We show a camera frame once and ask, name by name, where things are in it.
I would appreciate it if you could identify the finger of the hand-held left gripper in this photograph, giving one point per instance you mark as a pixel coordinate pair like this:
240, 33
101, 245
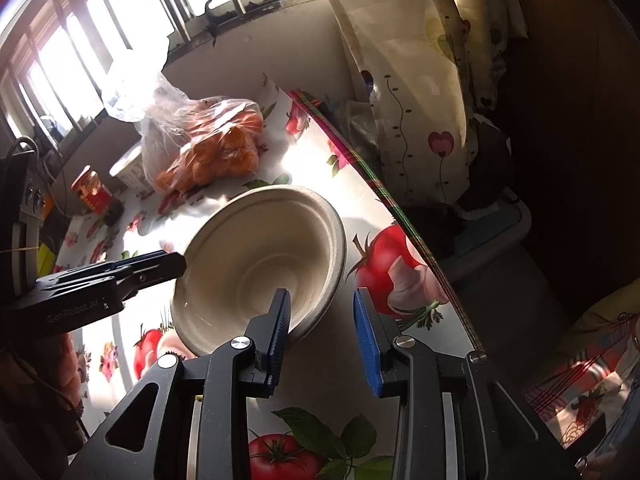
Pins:
160, 270
142, 258

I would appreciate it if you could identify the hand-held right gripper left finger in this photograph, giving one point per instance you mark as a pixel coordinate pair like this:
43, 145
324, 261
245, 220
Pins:
279, 340

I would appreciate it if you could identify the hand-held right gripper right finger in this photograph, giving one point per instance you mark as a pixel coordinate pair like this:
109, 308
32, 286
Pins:
365, 345

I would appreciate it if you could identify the beige paper bowl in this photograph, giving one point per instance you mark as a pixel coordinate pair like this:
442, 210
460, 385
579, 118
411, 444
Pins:
250, 250

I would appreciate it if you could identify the person's left hand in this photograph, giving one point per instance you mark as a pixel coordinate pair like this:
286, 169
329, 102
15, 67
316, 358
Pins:
72, 375

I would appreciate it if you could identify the dark sauce bottle red label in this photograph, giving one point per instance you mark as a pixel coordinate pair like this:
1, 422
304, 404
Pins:
92, 190

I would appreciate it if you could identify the white plastic tub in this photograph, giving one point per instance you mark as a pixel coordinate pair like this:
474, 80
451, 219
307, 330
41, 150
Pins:
130, 170

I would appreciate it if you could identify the floral tomato print tablecloth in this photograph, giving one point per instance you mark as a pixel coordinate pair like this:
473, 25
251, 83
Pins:
425, 270

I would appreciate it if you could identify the plastic bag of oranges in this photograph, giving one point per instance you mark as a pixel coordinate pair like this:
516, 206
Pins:
215, 155

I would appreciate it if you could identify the grey plastic bin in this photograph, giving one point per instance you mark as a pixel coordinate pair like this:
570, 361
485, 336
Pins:
500, 240

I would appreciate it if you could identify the dark cloth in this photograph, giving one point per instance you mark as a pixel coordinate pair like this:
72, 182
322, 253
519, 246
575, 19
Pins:
487, 160

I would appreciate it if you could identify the printed cloth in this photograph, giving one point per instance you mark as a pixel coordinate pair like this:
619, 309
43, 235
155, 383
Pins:
585, 400

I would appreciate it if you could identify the window metal grille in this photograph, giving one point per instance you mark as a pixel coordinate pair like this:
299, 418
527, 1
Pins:
170, 2

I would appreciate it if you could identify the patterned cream curtain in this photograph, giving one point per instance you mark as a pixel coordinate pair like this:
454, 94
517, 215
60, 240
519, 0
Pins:
410, 60

